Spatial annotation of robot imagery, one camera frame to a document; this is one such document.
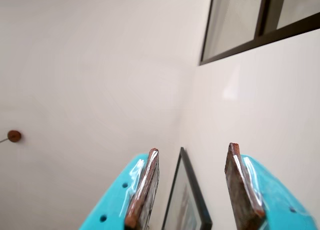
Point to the black framed picture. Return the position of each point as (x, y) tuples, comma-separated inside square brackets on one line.
[(186, 205)]

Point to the brown round wall knob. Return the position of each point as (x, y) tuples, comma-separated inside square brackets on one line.
[(14, 135)]

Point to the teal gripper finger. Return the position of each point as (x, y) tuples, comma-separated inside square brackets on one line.
[(120, 202), (270, 202)]

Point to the black framed window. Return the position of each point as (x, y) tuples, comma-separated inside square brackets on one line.
[(263, 15)]

